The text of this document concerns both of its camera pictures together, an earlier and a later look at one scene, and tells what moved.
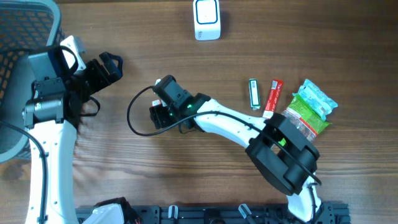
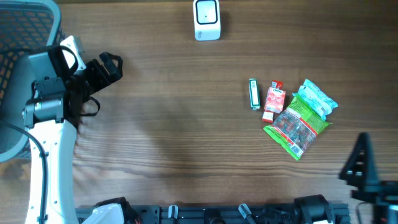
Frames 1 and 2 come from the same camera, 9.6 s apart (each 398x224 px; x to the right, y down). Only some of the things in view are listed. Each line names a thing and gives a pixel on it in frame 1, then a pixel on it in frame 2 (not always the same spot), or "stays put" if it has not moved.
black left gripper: (115, 72) stays put
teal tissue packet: (316, 99) stays put
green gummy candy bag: (305, 117) stays put
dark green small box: (254, 93) stays put
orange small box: (155, 102) → (275, 100)
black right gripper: (158, 114) → (389, 193)
